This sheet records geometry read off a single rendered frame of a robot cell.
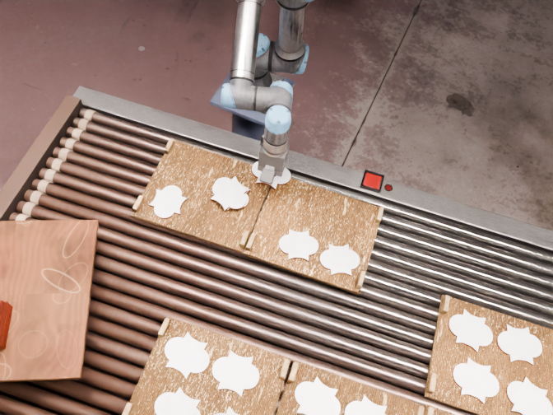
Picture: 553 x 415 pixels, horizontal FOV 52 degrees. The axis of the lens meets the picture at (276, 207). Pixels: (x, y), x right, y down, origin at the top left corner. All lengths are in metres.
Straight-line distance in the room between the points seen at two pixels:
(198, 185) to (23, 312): 0.71
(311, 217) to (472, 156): 1.78
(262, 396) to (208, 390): 0.16
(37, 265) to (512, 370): 1.51
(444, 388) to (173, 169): 1.18
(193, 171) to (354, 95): 1.80
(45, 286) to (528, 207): 2.65
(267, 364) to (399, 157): 1.95
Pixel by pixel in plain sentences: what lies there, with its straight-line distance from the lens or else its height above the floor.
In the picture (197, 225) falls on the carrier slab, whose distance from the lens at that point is 1.97.
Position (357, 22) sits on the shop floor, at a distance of 4.16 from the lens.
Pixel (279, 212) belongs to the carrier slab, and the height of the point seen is 0.94.
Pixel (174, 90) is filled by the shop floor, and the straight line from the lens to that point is 3.60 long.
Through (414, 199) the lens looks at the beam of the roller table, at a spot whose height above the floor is 0.91.
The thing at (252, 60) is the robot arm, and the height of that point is 1.39.
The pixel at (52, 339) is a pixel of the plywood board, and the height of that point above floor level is 1.04.
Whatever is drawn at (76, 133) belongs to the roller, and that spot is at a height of 0.92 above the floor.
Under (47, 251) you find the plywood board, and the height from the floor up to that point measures 1.04.
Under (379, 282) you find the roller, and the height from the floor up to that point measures 0.92.
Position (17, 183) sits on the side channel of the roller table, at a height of 0.95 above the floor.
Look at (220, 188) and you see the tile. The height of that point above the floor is 0.97.
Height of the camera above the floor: 2.66
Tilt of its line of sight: 59 degrees down
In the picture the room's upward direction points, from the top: 9 degrees clockwise
